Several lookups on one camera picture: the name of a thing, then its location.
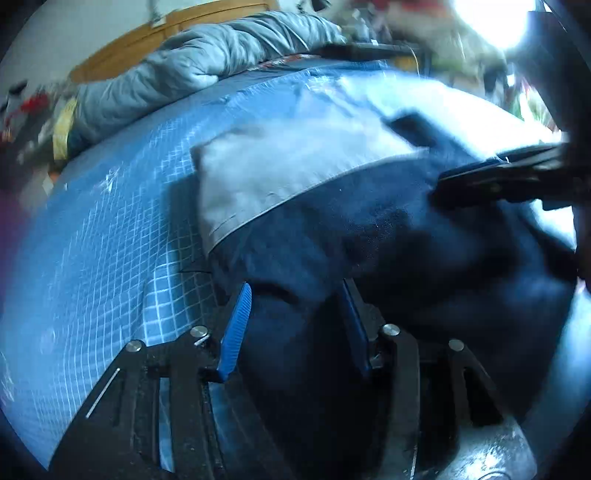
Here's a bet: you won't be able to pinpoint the wooden headboard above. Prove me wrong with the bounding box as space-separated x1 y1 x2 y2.
69 0 280 85

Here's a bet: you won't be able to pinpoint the navy blue cloth garment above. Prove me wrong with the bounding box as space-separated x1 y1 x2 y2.
205 115 580 480

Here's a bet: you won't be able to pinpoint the blue gridded bed sheet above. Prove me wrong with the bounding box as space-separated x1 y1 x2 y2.
0 60 578 468

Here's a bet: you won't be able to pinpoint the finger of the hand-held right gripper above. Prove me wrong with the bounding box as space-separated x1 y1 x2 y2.
431 170 576 212
438 142 572 184

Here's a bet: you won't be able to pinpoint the grey quilted blanket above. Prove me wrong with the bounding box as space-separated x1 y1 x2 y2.
53 11 348 158

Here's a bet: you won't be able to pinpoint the yellow cloth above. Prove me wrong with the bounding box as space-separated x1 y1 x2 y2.
52 99 78 161

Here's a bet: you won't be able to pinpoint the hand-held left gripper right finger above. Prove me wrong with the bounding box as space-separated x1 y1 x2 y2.
342 278 505 480

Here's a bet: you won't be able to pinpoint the light grey cloth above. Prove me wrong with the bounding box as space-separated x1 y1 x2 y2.
191 74 432 256

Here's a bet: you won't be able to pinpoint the red cloth items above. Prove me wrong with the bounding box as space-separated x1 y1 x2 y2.
2 90 54 130

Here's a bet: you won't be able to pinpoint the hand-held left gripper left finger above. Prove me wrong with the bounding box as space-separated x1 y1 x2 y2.
48 281 254 480

